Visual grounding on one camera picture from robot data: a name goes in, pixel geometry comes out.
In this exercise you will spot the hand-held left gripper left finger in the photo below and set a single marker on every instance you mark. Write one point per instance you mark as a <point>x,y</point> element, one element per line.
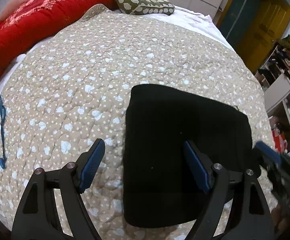
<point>92,165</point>

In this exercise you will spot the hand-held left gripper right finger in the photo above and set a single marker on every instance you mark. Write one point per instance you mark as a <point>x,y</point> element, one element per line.
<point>196,166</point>

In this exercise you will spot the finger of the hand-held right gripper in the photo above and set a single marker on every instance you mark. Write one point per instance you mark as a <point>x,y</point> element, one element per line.
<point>268,152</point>

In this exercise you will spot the black pants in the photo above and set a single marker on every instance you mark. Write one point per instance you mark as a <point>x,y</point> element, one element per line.
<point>172,120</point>

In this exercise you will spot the white cluttered shelf unit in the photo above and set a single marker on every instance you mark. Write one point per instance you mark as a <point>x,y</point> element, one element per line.
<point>282,90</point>

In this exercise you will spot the beige dotted quilt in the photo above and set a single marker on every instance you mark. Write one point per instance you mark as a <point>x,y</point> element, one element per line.
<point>85,67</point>

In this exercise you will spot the yellow wooden door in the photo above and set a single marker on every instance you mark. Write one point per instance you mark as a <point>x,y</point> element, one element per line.
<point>265,35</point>

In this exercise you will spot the teal door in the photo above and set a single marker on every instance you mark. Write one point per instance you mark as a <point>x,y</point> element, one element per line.
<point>237,15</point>

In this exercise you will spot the red patterned quilt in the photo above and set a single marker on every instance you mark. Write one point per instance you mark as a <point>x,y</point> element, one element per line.
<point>35,22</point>

